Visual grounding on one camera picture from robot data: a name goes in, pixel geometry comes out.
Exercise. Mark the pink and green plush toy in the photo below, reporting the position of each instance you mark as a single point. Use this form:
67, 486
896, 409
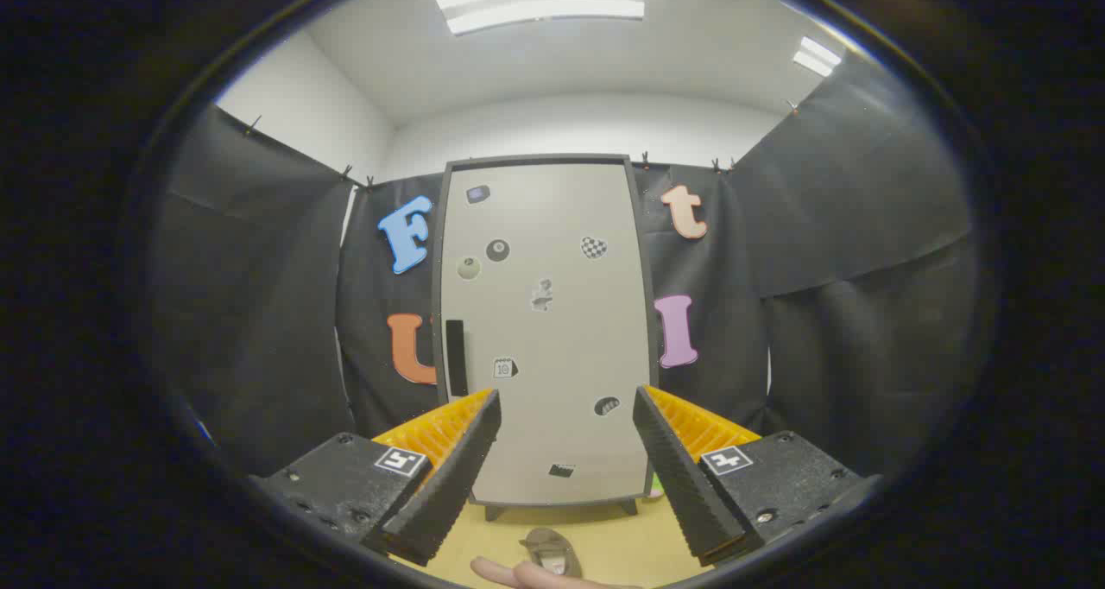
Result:
657, 487

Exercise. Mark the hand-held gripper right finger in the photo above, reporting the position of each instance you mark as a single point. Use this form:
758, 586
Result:
682, 477

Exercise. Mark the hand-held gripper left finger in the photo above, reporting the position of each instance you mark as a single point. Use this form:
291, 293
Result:
449, 485

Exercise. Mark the long ceiling light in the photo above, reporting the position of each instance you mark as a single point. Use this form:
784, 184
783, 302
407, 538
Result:
542, 0

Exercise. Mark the small ceiling light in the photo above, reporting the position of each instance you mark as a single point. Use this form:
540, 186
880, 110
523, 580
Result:
817, 56

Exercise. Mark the black backdrop cloth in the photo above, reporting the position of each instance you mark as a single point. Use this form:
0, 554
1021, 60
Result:
820, 269

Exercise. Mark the grey shoe cabinet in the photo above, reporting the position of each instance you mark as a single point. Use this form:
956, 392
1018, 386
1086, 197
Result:
561, 347

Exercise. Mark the brown fuzzy shoe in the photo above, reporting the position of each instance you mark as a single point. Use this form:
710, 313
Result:
548, 547

